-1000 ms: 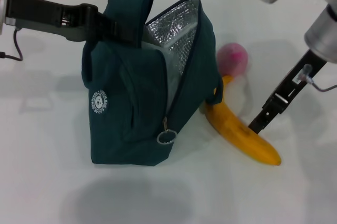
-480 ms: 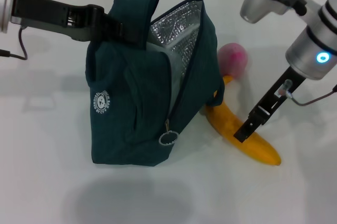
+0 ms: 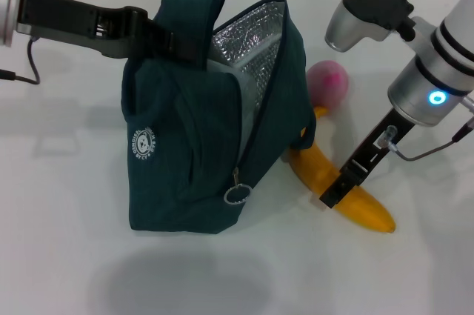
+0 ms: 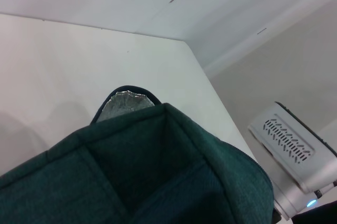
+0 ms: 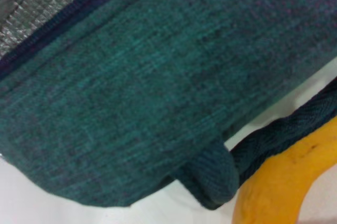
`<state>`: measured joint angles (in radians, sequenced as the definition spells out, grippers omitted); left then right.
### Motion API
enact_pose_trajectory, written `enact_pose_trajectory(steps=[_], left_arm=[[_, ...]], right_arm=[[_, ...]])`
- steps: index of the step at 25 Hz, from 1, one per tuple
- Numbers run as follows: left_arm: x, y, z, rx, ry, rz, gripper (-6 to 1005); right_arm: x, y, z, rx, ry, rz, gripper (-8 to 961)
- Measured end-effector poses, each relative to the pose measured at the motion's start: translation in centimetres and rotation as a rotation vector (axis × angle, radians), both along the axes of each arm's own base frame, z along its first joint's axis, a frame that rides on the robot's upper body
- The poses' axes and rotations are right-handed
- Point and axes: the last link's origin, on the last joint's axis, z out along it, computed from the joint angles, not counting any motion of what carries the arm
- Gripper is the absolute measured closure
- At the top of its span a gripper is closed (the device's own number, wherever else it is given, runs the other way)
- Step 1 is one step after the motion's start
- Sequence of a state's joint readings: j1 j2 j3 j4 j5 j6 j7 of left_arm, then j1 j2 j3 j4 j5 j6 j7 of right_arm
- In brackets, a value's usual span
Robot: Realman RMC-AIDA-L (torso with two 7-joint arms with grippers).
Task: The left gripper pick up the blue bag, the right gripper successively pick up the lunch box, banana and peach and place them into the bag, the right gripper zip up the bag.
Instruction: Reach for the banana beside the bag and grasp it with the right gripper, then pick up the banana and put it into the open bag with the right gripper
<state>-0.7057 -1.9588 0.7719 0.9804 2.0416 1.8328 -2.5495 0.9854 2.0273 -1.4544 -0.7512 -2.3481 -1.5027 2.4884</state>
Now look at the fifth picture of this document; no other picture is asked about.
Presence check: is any yellow banana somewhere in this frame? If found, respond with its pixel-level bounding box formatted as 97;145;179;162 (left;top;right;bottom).
231;122;337;224

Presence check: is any dark teal insulated lunch bag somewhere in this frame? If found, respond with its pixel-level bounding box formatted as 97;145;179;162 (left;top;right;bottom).
0;0;337;211

